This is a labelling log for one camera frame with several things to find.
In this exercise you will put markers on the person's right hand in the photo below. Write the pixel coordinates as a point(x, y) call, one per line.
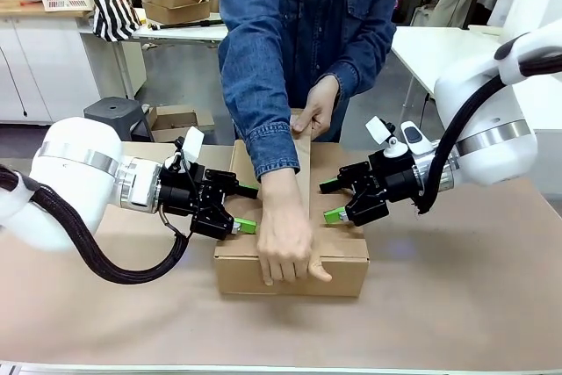
point(285, 239)

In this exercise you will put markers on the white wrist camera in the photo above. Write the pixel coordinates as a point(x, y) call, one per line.
point(191, 146)
point(382, 133)

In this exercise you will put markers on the person in denim shirt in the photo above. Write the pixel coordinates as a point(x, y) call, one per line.
point(307, 19)

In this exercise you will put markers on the white side table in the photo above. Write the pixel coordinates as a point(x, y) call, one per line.
point(421, 59)

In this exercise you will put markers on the dark grey plastic stool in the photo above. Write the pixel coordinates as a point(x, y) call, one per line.
point(116, 116)

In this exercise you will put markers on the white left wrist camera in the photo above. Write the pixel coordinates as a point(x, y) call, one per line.
point(191, 146)

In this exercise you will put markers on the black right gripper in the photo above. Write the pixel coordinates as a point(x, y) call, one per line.
point(382, 190)

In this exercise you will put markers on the long black rod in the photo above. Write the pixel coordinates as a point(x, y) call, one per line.
point(189, 24)

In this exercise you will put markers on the small open cardboard box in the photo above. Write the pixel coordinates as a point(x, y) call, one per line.
point(175, 2)

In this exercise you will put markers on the person's left denim forearm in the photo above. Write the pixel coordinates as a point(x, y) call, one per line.
point(364, 59)

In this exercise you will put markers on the white table with grey leg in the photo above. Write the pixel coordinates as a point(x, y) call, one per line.
point(184, 34)

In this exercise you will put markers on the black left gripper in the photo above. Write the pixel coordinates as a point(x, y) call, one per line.
point(197, 199)

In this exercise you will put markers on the cardboard box on floor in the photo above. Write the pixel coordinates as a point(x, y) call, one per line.
point(180, 122)

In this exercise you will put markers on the person's right denim forearm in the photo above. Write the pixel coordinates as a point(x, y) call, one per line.
point(263, 120)

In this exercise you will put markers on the person's left hand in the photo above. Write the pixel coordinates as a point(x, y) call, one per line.
point(320, 107)

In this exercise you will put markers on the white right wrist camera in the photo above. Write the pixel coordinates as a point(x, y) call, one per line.
point(382, 133)

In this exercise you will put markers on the wooden top white cabinet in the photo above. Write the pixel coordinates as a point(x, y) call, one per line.
point(44, 63)

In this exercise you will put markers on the large brown cardboard box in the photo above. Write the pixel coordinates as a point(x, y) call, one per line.
point(342, 261)

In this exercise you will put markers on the black white striped bag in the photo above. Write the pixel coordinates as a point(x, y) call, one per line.
point(114, 10)

